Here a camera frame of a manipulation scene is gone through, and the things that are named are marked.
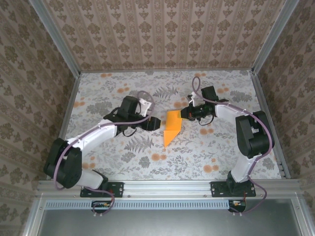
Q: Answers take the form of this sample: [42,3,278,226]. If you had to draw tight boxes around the left gripper thin black cable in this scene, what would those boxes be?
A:
[122,127,137,138]

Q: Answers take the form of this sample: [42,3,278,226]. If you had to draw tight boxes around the thin aluminium table rail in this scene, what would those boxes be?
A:
[79,68,254,74]

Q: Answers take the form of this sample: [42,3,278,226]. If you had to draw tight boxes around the floral patterned table cover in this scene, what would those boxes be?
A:
[53,70,284,181]

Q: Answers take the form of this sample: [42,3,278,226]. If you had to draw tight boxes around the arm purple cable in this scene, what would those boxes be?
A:
[53,90,156,219]
[191,76,275,217]

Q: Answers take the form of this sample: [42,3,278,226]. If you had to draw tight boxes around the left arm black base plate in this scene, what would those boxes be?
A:
[80,181,124,198]

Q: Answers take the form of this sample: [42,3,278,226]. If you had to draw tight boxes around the grey slotted cable duct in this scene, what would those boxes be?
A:
[45,199,248,210]

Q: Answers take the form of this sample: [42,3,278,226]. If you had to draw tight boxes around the black connector box with wires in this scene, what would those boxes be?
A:
[228,199,247,213]
[91,200,111,213]

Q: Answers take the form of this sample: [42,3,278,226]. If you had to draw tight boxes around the aluminium side rail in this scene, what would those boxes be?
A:
[46,72,82,181]
[250,70,292,179]

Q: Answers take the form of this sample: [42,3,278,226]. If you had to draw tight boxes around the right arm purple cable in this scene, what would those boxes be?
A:
[191,76,275,217]

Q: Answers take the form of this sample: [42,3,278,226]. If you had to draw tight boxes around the aluminium corner post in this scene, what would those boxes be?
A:
[251,0,300,74]
[29,0,81,76]

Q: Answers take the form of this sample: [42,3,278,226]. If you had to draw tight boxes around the right gripper thin black cable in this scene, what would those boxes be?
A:
[198,114,215,127]

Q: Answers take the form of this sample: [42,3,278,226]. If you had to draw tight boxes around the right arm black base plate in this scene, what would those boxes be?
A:
[211,181,256,198]

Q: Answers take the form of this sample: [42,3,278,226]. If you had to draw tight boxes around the wide aluminium frame rail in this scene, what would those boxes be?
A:
[36,179,302,198]

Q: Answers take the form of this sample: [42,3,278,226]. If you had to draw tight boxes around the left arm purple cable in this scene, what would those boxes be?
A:
[53,90,156,219]

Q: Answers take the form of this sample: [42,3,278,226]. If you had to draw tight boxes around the grey metal sheet panel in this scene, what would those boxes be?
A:
[36,208,306,236]

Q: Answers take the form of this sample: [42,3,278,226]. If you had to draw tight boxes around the orange paper sheet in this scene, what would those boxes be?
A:
[163,110,183,148]

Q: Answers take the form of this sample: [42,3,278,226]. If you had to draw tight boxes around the gripper thin black cable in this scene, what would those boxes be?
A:
[122,127,137,138]
[198,114,215,127]

